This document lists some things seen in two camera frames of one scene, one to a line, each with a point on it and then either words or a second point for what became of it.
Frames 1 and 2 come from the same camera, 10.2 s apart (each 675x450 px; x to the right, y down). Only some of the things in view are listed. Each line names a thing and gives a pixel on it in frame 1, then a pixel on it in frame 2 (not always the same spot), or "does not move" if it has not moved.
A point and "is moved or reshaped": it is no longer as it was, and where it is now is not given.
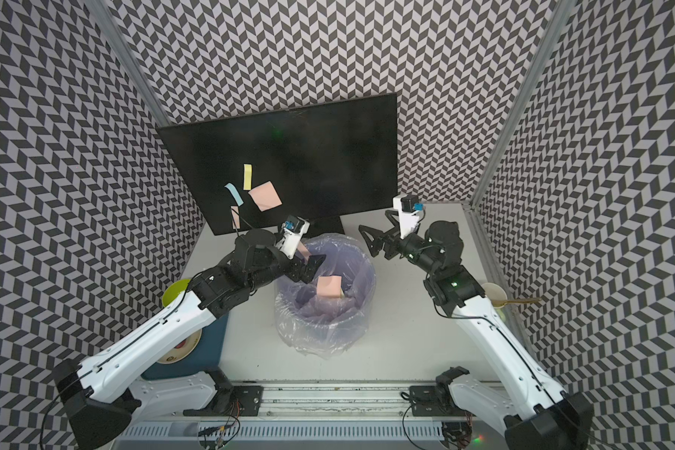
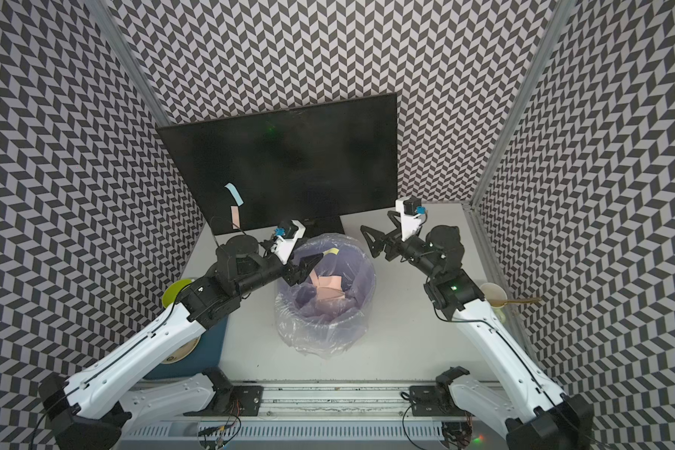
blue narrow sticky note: [235, 194] does not move
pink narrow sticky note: [303, 250] is moved or reshaped
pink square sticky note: [265, 196] to [329, 287]
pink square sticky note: [329, 286] does not move
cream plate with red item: [183, 351] does not move
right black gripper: [378, 237] does not move
